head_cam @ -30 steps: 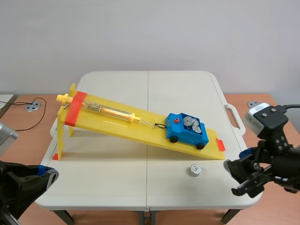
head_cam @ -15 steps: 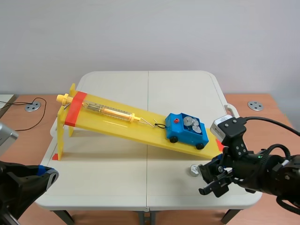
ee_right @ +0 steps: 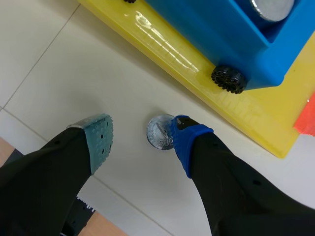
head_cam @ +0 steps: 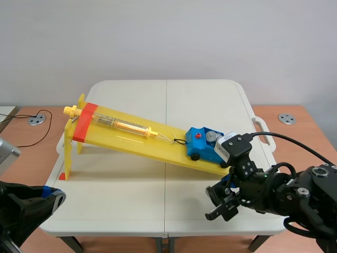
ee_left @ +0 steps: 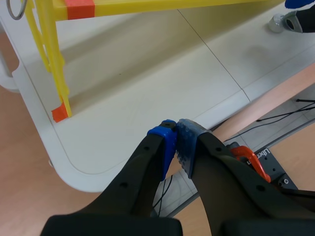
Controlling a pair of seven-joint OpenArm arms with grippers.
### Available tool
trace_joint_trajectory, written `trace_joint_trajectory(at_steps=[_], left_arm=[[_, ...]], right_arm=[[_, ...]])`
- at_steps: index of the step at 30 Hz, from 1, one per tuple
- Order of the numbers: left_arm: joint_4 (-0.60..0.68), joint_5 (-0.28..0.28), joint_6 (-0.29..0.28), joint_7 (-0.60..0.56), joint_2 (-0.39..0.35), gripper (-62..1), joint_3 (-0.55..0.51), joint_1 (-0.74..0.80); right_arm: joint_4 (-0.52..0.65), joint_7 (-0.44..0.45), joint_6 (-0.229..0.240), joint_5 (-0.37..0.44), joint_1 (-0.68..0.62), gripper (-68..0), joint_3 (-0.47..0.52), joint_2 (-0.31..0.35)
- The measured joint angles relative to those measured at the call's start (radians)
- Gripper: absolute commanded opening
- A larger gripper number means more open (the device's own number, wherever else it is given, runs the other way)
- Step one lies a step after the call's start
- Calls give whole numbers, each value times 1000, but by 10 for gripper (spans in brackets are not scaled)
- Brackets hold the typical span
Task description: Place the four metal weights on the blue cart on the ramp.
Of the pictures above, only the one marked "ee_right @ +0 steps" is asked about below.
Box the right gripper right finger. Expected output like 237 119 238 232
169 115 315 236

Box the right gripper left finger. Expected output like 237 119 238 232
0 113 115 236

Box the blue cart with black wheels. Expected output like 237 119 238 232
123 0 315 94

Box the round silver metal weight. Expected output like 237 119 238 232
249 0 295 22
146 114 176 150

